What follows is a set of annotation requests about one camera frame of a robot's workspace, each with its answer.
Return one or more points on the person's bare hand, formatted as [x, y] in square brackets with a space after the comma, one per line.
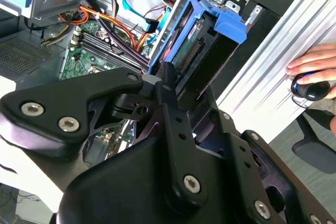
[320, 58]

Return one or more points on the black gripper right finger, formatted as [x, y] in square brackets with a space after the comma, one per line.
[252, 150]

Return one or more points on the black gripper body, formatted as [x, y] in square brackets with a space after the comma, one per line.
[118, 182]

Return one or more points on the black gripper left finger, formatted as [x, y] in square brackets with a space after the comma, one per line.
[65, 98]

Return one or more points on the hard disk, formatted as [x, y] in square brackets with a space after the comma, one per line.
[223, 51]

